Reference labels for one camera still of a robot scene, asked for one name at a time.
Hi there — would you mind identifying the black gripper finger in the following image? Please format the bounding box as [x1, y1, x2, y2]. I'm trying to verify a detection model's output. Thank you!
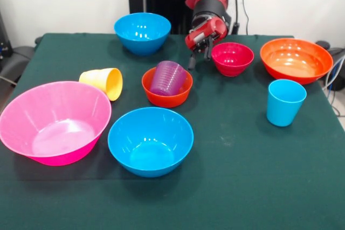
[204, 38, 213, 61]
[188, 51, 197, 71]

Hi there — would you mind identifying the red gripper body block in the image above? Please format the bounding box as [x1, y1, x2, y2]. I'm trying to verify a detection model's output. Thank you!
[184, 17, 229, 53]

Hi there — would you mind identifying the small magenta plastic bowl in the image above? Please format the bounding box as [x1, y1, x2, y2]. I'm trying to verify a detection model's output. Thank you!
[211, 42, 255, 77]

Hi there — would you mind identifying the purple ribbed plastic cup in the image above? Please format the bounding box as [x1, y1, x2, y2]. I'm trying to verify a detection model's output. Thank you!
[149, 60, 188, 96]

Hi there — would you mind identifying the small red-orange plastic bowl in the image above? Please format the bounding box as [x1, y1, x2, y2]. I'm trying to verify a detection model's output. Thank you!
[141, 66, 194, 108]

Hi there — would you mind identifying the blue plastic bowl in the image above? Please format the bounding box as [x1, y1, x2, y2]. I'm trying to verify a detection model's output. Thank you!
[107, 107, 195, 178]
[113, 12, 172, 56]

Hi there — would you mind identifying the large orange plastic bowl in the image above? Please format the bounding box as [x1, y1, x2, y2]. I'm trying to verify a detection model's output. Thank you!
[259, 38, 334, 86]

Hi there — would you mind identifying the blue plastic cup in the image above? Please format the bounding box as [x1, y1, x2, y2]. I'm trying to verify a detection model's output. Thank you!
[266, 79, 307, 127]

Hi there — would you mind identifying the yellow plastic cup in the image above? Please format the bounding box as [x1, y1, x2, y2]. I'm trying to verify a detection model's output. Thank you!
[78, 67, 123, 102]

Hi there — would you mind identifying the dark green tablecloth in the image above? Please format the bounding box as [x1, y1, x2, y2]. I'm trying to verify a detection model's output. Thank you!
[0, 32, 345, 230]

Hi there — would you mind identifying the large pink plastic bowl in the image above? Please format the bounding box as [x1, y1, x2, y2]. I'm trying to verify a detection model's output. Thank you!
[0, 80, 113, 166]

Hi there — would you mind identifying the black hanging cable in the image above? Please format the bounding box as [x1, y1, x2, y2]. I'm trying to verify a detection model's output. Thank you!
[231, 0, 257, 36]

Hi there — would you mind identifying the tangle of floor cables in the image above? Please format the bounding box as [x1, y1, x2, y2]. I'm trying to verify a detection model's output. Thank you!
[322, 54, 345, 119]

